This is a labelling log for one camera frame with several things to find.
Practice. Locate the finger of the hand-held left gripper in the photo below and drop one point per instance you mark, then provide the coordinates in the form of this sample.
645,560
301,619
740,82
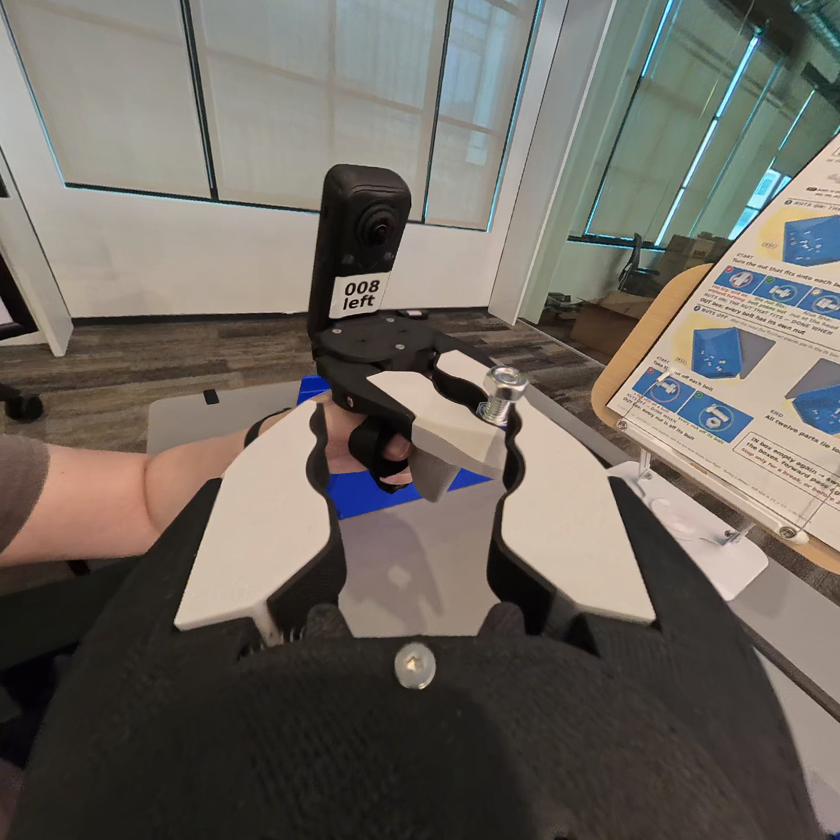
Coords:
467,367
433,413

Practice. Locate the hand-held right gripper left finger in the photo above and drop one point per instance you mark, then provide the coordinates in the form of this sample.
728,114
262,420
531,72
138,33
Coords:
262,525

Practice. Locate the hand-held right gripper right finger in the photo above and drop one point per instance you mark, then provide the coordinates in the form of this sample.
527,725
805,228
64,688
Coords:
571,525

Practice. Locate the silver hex nut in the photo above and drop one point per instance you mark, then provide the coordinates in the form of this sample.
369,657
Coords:
506,384

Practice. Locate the blue plastic bin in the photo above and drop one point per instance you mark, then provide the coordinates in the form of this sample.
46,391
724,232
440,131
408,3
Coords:
367,499

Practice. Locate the person's left forearm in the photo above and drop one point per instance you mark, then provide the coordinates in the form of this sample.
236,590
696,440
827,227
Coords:
131,499

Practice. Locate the person's left hand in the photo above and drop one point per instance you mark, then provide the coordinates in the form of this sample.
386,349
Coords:
336,449

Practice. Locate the black floor outlet box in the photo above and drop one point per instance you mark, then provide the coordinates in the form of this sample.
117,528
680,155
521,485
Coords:
413,313

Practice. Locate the brown cardboard box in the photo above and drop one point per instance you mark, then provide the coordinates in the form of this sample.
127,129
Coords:
604,325
689,259

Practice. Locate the white metal stand base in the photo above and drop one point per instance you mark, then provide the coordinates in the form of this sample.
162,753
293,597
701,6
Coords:
715,564

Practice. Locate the large window with blinds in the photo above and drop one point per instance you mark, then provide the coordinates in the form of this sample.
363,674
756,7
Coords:
295,98

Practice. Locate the light wooden backing board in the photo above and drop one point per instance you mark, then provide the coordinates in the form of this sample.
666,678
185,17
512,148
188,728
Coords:
656,328

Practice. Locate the black mesh office chair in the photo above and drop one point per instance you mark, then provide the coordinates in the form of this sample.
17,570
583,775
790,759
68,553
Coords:
65,610

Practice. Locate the laminated instruction poster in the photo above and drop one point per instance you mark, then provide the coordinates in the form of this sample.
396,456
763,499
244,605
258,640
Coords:
754,367

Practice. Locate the black rolling sign stand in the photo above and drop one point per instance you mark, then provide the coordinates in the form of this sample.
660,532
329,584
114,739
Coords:
23,403

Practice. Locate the teal tinted window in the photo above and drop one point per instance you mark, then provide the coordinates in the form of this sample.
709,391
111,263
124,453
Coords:
689,131

